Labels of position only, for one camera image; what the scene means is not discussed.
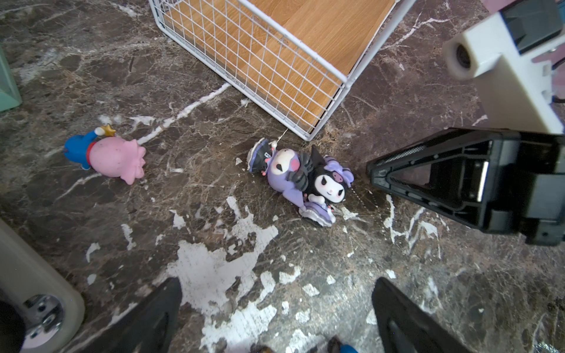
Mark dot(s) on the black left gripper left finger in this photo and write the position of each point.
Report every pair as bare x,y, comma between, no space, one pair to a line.
149,327

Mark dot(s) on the blue Doraemon figurine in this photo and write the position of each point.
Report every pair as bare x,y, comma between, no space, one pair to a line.
336,346

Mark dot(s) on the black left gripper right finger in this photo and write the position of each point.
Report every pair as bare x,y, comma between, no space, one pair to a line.
404,327

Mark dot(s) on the purple hood Doraemon figurine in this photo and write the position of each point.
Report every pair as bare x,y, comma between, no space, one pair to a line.
260,348

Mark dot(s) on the large purple Kuromi doll figurine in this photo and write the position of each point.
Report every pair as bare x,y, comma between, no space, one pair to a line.
287,171

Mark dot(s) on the white wire wooden shelf rack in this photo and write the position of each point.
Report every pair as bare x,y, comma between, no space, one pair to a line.
297,60

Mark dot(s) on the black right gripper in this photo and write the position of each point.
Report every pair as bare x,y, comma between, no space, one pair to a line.
495,180

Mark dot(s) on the beige black stapler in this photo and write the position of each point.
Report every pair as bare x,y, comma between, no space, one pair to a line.
50,307

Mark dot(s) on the mint green file organizer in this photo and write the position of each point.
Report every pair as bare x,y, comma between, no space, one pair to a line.
9,93

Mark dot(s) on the pink octopus blue hat figurine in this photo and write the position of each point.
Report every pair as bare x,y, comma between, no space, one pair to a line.
107,154

